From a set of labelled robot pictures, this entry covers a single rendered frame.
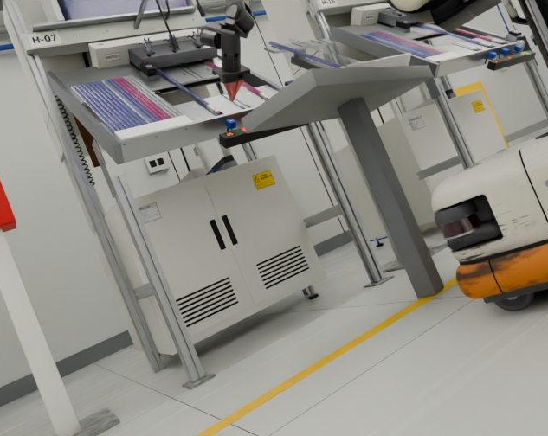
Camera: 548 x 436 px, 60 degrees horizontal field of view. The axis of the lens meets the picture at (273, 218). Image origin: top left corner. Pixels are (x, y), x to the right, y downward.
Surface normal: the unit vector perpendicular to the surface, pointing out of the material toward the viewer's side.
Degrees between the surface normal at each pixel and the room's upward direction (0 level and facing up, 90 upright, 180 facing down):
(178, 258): 90
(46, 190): 90
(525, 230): 96
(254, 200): 90
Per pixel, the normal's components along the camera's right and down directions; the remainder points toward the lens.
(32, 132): 0.44, -0.21
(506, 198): -0.52, 0.19
